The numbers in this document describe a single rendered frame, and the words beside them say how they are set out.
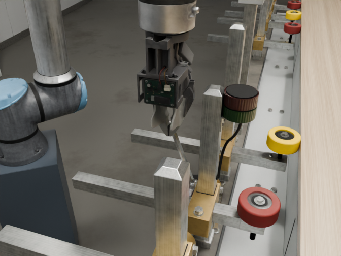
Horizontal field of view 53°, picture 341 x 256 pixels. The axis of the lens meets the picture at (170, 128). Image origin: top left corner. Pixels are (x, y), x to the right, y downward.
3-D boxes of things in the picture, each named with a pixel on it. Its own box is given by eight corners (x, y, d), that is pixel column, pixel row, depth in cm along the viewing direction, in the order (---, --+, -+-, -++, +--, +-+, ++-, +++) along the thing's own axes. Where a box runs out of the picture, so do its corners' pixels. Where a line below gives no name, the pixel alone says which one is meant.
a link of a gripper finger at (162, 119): (145, 145, 64) (143, 101, 59) (156, 129, 69) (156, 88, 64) (161, 148, 63) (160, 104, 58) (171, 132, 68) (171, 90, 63)
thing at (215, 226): (218, 235, 84) (218, 233, 84) (210, 233, 85) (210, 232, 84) (225, 182, 101) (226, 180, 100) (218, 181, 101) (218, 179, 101)
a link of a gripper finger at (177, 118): (161, 148, 63) (160, 104, 58) (171, 132, 68) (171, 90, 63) (177, 151, 62) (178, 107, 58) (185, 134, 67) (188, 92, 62)
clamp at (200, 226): (183, 232, 70) (184, 215, 67) (199, 189, 81) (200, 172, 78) (210, 239, 69) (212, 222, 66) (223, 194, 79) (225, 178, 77)
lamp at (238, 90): (212, 189, 70) (221, 95, 58) (218, 171, 74) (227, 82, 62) (241, 195, 68) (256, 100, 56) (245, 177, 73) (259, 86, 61)
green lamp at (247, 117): (218, 120, 60) (219, 109, 59) (225, 104, 65) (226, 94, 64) (253, 125, 59) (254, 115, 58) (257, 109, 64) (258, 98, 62)
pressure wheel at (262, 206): (230, 248, 70) (236, 208, 63) (236, 219, 76) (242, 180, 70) (270, 258, 68) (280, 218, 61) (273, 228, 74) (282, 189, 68)
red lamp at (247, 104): (220, 107, 59) (221, 96, 58) (226, 92, 64) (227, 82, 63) (255, 113, 58) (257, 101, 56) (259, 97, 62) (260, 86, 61)
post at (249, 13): (228, 132, 123) (242, 3, 98) (230, 125, 126) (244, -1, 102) (240, 134, 121) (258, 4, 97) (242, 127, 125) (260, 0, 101)
